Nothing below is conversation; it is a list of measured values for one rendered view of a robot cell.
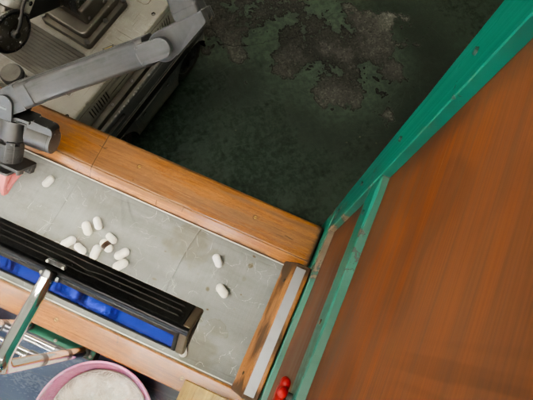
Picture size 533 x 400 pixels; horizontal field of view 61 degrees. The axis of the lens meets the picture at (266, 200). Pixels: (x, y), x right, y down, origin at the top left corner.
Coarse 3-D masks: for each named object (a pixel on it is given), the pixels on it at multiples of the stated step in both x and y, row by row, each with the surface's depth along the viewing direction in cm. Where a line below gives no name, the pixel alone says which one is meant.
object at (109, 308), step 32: (0, 224) 77; (0, 256) 74; (32, 256) 72; (64, 256) 75; (64, 288) 74; (96, 288) 71; (128, 288) 74; (128, 320) 73; (160, 320) 71; (192, 320) 73
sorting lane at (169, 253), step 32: (32, 160) 115; (0, 192) 112; (32, 192) 113; (64, 192) 113; (96, 192) 113; (32, 224) 111; (64, 224) 111; (128, 224) 112; (160, 224) 112; (192, 224) 112; (128, 256) 110; (160, 256) 110; (192, 256) 110; (224, 256) 111; (256, 256) 111; (32, 288) 107; (160, 288) 108; (192, 288) 108; (256, 288) 109; (96, 320) 106; (224, 320) 107; (256, 320) 107; (192, 352) 105; (224, 352) 105
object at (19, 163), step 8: (0, 144) 103; (8, 144) 102; (16, 144) 104; (24, 144) 106; (0, 152) 103; (8, 152) 103; (16, 152) 104; (0, 160) 104; (8, 160) 104; (16, 160) 105; (24, 160) 108; (8, 168) 104; (16, 168) 104; (24, 168) 105; (32, 168) 108
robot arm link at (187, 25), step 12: (168, 0) 83; (180, 0) 83; (192, 0) 82; (204, 0) 87; (180, 12) 83; (192, 12) 83; (204, 12) 84; (180, 24) 84; (192, 24) 84; (204, 24) 83; (156, 36) 86; (168, 36) 85; (180, 36) 85; (192, 36) 85; (180, 48) 86; (168, 60) 88
